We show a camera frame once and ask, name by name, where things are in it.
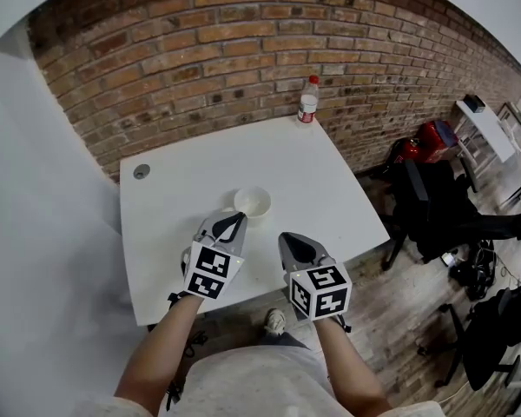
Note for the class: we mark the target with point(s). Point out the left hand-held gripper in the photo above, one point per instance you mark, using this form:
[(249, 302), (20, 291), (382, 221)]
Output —
[(208, 272)]

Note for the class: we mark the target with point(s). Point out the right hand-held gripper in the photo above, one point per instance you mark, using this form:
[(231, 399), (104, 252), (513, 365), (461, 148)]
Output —
[(321, 291)]

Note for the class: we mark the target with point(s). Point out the white spoon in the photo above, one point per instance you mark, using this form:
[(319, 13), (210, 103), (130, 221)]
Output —
[(228, 209)]

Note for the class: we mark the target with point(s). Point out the white cup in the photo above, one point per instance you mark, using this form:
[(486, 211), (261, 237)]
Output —
[(255, 200)]

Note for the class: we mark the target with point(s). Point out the person's left forearm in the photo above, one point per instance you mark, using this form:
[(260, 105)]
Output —
[(160, 354)]

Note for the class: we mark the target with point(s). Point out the person's right forearm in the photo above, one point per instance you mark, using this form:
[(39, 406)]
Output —
[(351, 363)]

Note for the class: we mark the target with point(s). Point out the person's beige shoe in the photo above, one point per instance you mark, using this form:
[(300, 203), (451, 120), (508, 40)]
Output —
[(275, 322)]

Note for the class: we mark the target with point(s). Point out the clear plastic bottle red cap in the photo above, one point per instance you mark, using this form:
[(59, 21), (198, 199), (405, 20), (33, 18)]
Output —
[(307, 104)]

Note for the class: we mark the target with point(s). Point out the black office chair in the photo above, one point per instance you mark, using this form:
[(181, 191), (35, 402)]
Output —
[(434, 211)]

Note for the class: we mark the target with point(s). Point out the person's light grey shirt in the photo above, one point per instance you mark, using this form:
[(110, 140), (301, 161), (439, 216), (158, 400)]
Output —
[(252, 385)]

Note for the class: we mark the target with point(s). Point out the white power adapter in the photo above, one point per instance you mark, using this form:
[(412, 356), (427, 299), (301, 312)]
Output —
[(448, 259)]

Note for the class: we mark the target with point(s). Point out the red bag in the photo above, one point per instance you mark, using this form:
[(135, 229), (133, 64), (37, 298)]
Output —
[(430, 139)]

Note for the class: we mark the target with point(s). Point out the black swivel chair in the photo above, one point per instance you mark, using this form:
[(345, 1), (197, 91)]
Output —
[(495, 337)]

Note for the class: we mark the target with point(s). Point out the white side table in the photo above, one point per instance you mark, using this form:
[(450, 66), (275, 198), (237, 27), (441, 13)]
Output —
[(488, 130)]

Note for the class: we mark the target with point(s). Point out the dark box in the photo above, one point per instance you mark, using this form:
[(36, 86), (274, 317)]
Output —
[(474, 103)]

